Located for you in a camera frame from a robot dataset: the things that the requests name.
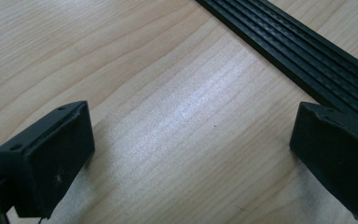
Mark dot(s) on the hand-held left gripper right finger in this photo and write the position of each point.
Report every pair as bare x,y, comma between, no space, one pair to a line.
338,155

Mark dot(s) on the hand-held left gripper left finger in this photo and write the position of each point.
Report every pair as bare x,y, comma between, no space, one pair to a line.
49,161

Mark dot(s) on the black ribbed rail strip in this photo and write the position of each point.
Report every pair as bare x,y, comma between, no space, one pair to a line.
292,53

